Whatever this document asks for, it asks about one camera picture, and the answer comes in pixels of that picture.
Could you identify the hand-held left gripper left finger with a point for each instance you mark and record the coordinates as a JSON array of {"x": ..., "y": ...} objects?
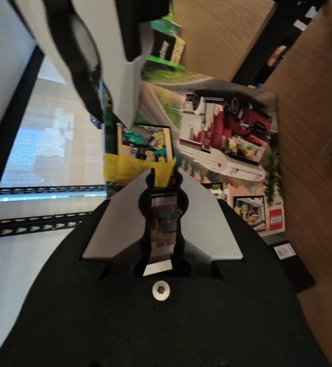
[{"x": 117, "y": 223}]

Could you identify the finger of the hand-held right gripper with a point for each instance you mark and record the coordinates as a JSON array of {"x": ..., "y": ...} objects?
[
  {"x": 40, "y": 23},
  {"x": 111, "y": 57}
]

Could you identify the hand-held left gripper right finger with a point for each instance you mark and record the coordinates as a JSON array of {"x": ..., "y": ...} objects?
[{"x": 209, "y": 226}]

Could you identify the blue toy brick box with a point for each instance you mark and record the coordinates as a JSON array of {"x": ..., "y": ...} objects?
[{"x": 211, "y": 129}]

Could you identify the wooden desk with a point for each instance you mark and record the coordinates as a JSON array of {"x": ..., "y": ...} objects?
[{"x": 312, "y": 186}]

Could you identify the green black toy box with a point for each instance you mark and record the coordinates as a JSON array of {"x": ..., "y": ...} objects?
[{"x": 166, "y": 46}]

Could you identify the black metal shelf rack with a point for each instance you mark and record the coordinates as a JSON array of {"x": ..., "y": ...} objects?
[{"x": 54, "y": 189}]

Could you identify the black box with white label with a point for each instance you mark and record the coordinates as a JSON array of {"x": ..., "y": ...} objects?
[{"x": 295, "y": 266}]

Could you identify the beige mesh panel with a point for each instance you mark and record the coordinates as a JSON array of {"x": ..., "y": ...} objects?
[{"x": 54, "y": 137}]

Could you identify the black perforated shelf rail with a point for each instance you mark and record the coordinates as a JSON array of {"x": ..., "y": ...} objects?
[{"x": 34, "y": 225}]

